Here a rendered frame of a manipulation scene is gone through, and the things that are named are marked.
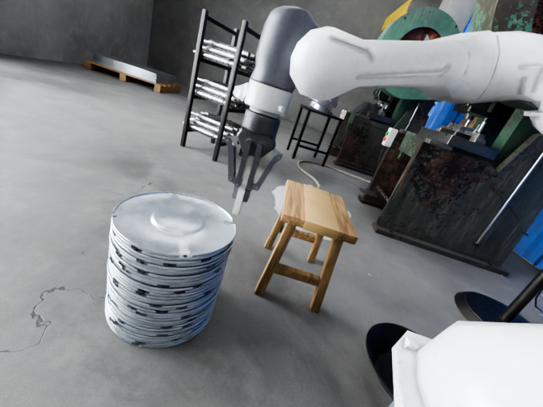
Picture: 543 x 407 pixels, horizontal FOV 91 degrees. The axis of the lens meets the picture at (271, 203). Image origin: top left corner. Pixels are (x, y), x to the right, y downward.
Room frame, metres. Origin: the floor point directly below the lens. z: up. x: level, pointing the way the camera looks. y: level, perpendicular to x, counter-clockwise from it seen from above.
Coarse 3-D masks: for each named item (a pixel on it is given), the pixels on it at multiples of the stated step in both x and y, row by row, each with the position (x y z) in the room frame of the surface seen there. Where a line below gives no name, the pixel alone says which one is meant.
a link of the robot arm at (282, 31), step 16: (272, 16) 0.54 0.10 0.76; (288, 16) 0.53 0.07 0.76; (304, 16) 0.54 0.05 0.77; (272, 32) 0.53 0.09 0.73; (288, 32) 0.53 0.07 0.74; (304, 32) 0.54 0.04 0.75; (272, 48) 0.53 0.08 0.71; (288, 48) 0.53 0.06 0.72; (256, 64) 0.55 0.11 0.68; (272, 64) 0.52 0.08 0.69; (288, 64) 0.53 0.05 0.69; (256, 80) 0.53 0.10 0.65; (272, 80) 0.52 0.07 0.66; (288, 80) 0.54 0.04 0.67
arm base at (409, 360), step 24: (408, 336) 0.23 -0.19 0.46; (456, 336) 0.19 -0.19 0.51; (480, 336) 0.19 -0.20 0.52; (504, 336) 0.18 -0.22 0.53; (528, 336) 0.18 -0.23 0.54; (408, 360) 0.20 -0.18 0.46; (432, 360) 0.18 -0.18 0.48; (456, 360) 0.17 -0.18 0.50; (480, 360) 0.16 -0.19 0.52; (504, 360) 0.16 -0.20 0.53; (528, 360) 0.16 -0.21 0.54; (408, 384) 0.17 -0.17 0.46; (432, 384) 0.16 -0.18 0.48; (456, 384) 0.15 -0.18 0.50; (480, 384) 0.15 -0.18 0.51; (504, 384) 0.14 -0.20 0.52; (528, 384) 0.14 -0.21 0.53
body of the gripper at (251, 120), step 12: (252, 120) 0.53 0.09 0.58; (264, 120) 0.53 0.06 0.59; (276, 120) 0.55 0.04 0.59; (240, 132) 0.56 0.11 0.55; (252, 132) 0.56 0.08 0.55; (264, 132) 0.53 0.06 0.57; (276, 132) 0.56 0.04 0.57; (240, 144) 0.56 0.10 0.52; (252, 144) 0.56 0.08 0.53; (264, 144) 0.56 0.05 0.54
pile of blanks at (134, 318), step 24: (120, 264) 0.43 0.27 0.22; (144, 264) 0.42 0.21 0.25; (168, 264) 0.44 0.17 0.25; (192, 264) 0.45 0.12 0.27; (216, 264) 0.50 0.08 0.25; (120, 288) 0.43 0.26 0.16; (144, 288) 0.42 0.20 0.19; (168, 288) 0.44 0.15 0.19; (192, 288) 0.46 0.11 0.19; (216, 288) 0.53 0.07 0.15; (120, 312) 0.43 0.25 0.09; (144, 312) 0.42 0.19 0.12; (168, 312) 0.44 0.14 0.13; (192, 312) 0.47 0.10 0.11; (120, 336) 0.43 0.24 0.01; (144, 336) 0.42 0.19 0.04; (168, 336) 0.44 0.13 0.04; (192, 336) 0.49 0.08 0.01
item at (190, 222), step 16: (160, 192) 0.66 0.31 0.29; (128, 208) 0.54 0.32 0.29; (144, 208) 0.56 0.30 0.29; (160, 208) 0.58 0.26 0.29; (176, 208) 0.60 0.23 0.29; (192, 208) 0.64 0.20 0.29; (208, 208) 0.67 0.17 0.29; (112, 224) 0.46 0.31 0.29; (128, 224) 0.48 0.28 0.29; (144, 224) 0.50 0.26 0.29; (160, 224) 0.51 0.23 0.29; (176, 224) 0.53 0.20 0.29; (192, 224) 0.56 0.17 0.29; (208, 224) 0.59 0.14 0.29; (224, 224) 0.61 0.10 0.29; (128, 240) 0.43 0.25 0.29; (144, 240) 0.45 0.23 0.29; (160, 240) 0.47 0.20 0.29; (176, 240) 0.49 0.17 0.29; (192, 240) 0.50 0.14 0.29; (208, 240) 0.52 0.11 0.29; (224, 240) 0.55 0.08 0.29; (176, 256) 0.43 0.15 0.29; (192, 256) 0.45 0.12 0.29
